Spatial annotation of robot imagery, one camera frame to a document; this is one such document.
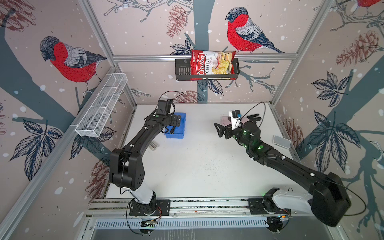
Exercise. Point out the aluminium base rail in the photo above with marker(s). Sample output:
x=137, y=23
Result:
x=187, y=207

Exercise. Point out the small white grey box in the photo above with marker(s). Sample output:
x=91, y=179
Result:
x=281, y=142

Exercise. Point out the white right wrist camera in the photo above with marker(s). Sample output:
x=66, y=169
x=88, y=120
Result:
x=235, y=117

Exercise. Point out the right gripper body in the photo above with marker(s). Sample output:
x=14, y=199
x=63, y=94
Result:
x=238, y=134

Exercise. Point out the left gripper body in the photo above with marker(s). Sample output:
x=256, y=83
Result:
x=172, y=120

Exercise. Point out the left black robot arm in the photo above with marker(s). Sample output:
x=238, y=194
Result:
x=126, y=164

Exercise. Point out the black wall basket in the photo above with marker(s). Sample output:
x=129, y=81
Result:
x=185, y=72

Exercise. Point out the blue plastic bin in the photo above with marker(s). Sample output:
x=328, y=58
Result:
x=177, y=132

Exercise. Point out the white wire mesh shelf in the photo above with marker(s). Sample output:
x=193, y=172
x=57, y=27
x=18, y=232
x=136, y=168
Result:
x=98, y=113

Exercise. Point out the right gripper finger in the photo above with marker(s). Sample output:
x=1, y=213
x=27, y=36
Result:
x=254, y=118
x=223, y=131

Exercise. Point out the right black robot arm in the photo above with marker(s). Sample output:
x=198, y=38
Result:
x=326, y=197

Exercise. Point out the red cassava chips bag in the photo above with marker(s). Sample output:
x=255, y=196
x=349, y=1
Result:
x=220, y=61

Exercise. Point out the pink plastic case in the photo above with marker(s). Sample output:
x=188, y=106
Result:
x=225, y=120

